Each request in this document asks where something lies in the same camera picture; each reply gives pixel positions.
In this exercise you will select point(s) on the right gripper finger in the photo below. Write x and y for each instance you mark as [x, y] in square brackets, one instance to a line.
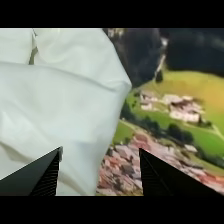
[36, 176]

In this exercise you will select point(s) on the white garment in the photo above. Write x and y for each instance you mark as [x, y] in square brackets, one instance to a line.
[60, 106]

